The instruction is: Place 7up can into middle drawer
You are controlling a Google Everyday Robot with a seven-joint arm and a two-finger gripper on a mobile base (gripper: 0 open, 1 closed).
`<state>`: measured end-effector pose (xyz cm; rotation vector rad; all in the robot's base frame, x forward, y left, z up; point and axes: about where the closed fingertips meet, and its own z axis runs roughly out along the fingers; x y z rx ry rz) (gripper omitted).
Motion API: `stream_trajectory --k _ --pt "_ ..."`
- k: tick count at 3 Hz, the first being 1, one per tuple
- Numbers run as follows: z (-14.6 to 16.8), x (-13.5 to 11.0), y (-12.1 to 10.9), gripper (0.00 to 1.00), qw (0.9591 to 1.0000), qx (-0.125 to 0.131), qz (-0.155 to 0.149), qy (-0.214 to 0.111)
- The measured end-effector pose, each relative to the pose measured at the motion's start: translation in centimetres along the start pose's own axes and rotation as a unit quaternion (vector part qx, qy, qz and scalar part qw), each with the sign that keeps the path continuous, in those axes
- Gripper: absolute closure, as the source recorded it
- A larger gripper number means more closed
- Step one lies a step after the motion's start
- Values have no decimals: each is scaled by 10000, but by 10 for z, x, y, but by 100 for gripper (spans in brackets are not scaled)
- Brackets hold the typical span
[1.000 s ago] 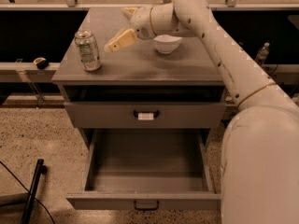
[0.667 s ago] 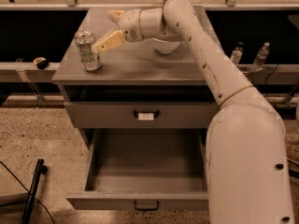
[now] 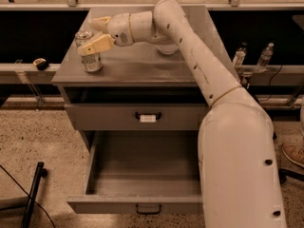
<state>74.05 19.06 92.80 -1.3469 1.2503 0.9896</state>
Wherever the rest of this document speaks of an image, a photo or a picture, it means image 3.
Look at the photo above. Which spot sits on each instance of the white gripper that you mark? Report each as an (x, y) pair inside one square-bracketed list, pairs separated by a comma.
[(120, 28)]

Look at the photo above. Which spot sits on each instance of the silver 7up can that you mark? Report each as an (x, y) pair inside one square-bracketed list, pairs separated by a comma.
[(91, 63)]

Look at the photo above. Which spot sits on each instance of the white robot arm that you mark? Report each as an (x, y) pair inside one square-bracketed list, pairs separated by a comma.
[(238, 172)]

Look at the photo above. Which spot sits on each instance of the grey drawer cabinet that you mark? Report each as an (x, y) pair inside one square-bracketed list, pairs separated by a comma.
[(138, 74)]

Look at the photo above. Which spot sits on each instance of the open grey middle drawer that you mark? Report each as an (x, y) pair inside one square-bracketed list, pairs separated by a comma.
[(141, 172)]

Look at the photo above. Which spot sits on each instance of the yellow black tape measure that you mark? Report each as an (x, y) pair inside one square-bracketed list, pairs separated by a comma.
[(41, 64)]

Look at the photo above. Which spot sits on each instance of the white ceramic bowl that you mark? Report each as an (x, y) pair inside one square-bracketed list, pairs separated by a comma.
[(167, 49)]

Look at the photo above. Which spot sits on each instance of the left clear water bottle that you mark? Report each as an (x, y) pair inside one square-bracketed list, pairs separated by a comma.
[(240, 55)]

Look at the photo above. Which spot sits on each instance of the clear water bottle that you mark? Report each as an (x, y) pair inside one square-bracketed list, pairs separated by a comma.
[(265, 57), (240, 55)]

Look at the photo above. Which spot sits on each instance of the black chair leg left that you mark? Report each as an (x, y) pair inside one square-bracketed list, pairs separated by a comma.
[(40, 172)]

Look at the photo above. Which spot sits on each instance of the right clear water bottle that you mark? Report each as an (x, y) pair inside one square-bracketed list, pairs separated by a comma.
[(265, 57)]

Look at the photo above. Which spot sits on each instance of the brown shoe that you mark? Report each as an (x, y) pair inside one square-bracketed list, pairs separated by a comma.
[(294, 154)]

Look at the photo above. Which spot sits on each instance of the black chair base right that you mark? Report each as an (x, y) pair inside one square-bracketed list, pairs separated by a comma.
[(284, 174)]

